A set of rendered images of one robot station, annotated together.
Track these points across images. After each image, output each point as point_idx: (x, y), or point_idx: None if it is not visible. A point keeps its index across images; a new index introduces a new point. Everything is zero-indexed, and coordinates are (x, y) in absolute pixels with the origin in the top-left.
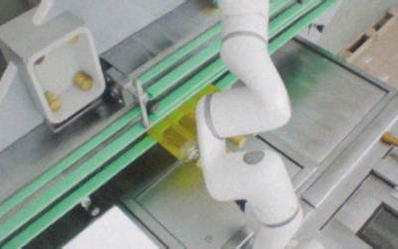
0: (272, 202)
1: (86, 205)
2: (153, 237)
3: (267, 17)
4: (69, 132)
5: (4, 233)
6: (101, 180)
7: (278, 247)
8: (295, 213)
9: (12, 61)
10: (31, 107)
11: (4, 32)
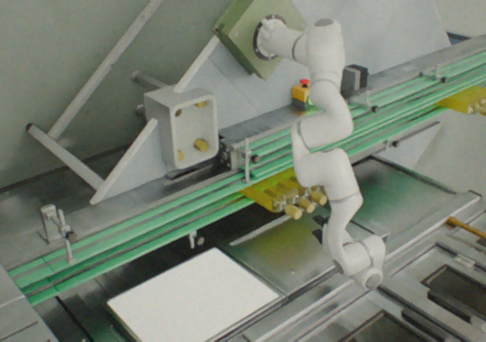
0: (339, 178)
1: (193, 236)
2: (246, 267)
3: (340, 76)
4: (186, 182)
5: (131, 234)
6: (207, 221)
7: (345, 219)
8: (357, 194)
9: (154, 117)
10: (159, 158)
11: (153, 95)
